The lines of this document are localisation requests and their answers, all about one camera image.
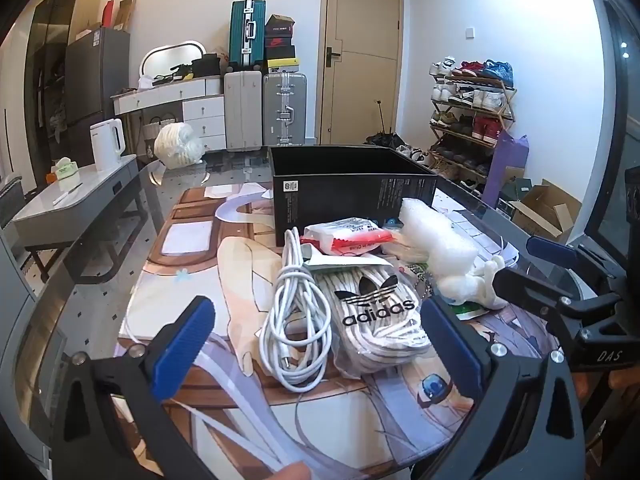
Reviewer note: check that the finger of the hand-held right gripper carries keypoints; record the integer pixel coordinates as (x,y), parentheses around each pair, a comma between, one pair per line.
(547,247)
(530,290)

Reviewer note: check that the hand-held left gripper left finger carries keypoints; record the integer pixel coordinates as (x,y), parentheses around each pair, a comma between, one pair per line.
(185,345)

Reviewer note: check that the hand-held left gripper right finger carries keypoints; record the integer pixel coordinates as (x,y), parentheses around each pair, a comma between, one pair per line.
(450,345)

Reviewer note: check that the white plush toy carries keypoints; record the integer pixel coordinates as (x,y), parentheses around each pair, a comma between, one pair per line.
(480,285)

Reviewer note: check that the clear bag of white laces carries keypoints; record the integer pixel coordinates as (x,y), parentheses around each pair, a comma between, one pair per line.
(375,330)

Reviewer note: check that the white bubble wrap bag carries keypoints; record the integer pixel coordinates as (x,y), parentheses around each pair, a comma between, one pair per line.
(435,245)

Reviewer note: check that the red and white packet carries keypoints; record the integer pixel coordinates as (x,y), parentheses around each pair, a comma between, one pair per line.
(350,237)

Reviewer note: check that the black cardboard box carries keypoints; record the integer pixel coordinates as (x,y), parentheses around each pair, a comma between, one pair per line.
(340,200)

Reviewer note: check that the person's left hand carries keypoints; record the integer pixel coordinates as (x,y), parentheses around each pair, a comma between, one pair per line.
(292,472)

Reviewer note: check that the open cardboard box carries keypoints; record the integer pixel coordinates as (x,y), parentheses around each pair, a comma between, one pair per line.
(545,210)

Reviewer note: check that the dark green box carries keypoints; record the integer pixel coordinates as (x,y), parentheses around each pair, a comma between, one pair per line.
(515,192)

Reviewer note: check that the purple bag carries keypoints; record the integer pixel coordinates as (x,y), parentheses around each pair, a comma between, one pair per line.
(505,170)

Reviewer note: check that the printed table mat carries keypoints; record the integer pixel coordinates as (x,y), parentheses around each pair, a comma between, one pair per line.
(200,240)

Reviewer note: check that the wooden shoe rack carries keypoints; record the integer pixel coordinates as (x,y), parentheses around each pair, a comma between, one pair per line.
(510,105)

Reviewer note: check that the grey drawer cabinet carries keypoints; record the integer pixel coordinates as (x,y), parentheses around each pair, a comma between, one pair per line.
(20,350)

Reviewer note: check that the grey side table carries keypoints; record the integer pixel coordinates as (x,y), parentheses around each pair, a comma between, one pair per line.
(75,210)

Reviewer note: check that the rows of shoes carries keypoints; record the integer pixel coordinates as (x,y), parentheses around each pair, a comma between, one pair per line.
(487,67)

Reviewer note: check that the black umbrella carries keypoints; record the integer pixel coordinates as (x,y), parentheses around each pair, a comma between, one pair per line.
(382,139)

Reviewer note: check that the white fluffy bundle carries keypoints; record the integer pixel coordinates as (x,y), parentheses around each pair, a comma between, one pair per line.
(177,145)

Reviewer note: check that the green and white tissue box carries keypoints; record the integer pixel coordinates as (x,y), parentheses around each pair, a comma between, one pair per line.
(65,170)

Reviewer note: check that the white electric kettle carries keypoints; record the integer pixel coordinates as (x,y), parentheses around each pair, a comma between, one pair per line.
(106,145)

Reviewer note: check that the woven basket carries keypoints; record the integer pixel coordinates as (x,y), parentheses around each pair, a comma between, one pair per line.
(156,130)

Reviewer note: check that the white dresser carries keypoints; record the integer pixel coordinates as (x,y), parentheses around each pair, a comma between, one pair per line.
(200,110)

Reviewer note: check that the beige suitcase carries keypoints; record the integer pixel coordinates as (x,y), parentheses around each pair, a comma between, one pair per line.
(243,110)

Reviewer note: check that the silver suitcase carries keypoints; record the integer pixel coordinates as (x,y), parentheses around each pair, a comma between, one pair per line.
(284,110)

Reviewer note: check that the beige wooden door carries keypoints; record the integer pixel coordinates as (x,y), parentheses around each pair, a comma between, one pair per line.
(365,60)

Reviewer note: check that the black bag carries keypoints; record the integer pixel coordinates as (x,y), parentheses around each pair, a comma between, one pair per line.
(206,66)

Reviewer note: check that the grey refrigerator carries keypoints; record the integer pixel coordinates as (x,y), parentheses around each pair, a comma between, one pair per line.
(95,80)

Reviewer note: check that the oval white-framed mirror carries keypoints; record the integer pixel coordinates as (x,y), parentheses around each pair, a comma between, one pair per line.
(170,57)

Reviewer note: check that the black and yellow shoe box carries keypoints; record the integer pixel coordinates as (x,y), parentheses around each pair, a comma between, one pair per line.
(281,66)

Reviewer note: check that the teal suitcase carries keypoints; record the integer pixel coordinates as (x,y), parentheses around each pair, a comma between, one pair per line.
(247,35)

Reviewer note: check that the red and black shoe box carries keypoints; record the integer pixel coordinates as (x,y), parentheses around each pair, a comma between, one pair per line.
(279,41)

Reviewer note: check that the dark tall cabinet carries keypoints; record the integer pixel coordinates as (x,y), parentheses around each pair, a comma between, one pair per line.
(42,60)

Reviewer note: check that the dark brown shoe box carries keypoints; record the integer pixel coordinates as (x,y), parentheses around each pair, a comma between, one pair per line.
(280,25)

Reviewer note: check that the flat brown cardboard box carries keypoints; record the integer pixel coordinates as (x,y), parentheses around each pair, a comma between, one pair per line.
(126,14)

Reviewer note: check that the red flat box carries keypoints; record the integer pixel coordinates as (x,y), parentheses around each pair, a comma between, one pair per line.
(108,12)

